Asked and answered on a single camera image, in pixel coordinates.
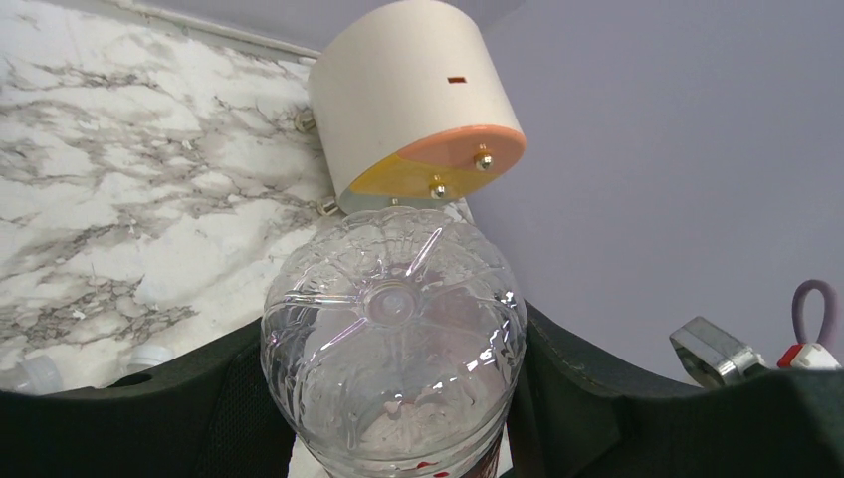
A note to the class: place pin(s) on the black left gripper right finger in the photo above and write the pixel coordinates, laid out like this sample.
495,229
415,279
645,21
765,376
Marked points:
580,411

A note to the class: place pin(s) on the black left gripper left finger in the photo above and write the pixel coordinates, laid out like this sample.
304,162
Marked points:
207,413

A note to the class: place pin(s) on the clear bottle red label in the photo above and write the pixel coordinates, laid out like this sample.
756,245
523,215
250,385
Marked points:
392,343

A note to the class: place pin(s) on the green tea bottle white cap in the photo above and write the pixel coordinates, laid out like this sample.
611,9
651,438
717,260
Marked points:
148,356

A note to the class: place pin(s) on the clear bottle blue band label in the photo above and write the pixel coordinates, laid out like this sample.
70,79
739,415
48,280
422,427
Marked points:
33,376

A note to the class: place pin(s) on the cream cylinder with coloured face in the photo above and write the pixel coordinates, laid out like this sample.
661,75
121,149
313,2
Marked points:
410,110

